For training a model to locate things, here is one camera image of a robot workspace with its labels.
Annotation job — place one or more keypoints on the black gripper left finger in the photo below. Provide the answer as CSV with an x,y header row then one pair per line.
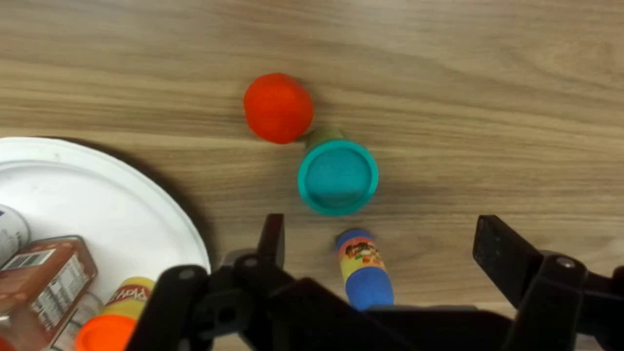
x,y
273,237

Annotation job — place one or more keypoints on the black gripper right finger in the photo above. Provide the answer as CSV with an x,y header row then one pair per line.
x,y
503,257

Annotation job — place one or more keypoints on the orange lid dough tub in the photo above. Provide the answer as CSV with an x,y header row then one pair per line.
x,y
113,323

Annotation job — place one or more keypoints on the white paper plate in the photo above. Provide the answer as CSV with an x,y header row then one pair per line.
x,y
98,202

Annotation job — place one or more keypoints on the teal lid dough tub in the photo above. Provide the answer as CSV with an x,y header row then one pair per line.
x,y
338,177

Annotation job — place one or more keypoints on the blue toy bottle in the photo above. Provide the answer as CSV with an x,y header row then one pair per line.
x,y
365,270

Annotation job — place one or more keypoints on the red toy strawberry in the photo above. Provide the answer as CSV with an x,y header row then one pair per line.
x,y
277,109

